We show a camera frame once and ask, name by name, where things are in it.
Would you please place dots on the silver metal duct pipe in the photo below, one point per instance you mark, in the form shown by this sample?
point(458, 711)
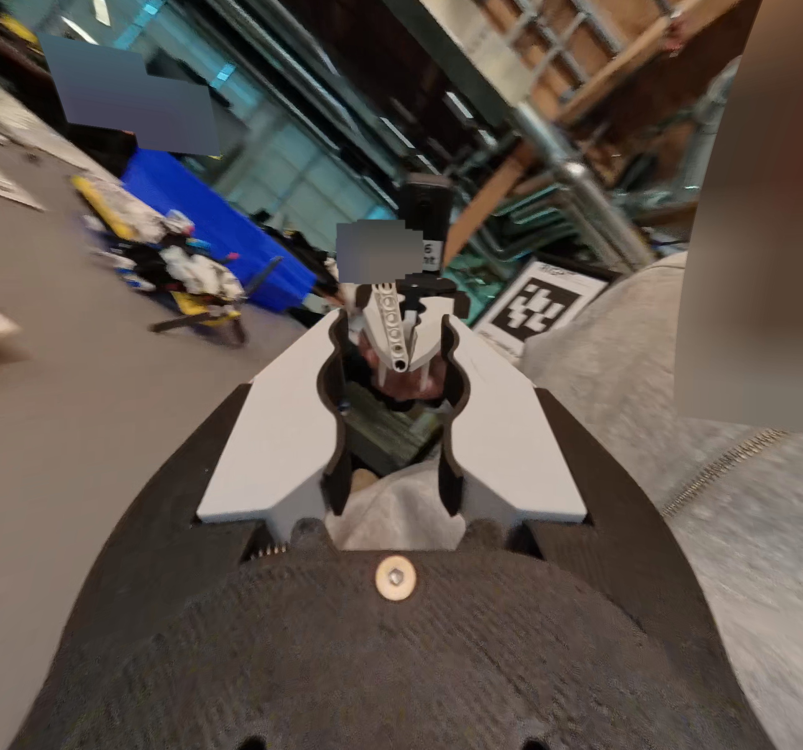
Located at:
point(577, 185)

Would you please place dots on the person's right hand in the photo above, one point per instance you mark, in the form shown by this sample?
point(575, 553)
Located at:
point(404, 393)

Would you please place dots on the black white marker board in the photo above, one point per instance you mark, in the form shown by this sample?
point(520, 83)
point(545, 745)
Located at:
point(546, 304)

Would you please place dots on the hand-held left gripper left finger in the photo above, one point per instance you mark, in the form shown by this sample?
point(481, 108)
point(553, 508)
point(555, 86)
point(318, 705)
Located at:
point(276, 449)

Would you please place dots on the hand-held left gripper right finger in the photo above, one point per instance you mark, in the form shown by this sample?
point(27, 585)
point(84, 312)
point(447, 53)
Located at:
point(514, 449)

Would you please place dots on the person's right forearm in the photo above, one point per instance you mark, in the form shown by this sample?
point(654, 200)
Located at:
point(395, 511)

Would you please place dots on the blue plastic bin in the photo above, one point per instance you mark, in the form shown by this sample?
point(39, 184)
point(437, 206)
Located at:
point(207, 210)

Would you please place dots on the lego aircraft model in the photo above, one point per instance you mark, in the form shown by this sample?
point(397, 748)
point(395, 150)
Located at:
point(188, 267)

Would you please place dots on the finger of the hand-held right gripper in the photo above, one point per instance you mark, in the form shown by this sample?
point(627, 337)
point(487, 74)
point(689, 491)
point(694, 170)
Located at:
point(430, 336)
point(359, 311)

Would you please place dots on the white lego beam with holes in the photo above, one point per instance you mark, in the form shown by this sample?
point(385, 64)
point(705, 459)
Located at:
point(392, 323)

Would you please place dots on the grey zip hoodie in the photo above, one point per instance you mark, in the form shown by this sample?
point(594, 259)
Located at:
point(627, 417)

